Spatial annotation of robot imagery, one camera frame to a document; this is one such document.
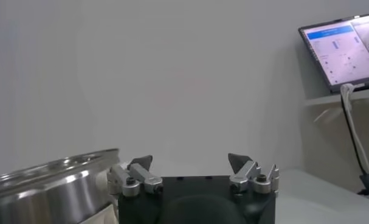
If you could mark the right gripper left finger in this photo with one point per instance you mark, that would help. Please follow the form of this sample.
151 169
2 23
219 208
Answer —
135 178

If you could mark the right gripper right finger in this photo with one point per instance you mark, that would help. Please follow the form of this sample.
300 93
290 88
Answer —
248 175

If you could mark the stainless steel steamer basket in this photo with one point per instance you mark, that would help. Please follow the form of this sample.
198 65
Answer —
50 194

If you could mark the white electric cooker base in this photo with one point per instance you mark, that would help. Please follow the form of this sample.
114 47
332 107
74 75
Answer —
106 216

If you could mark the white side table with laptop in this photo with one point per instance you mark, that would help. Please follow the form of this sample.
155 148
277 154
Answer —
324 100

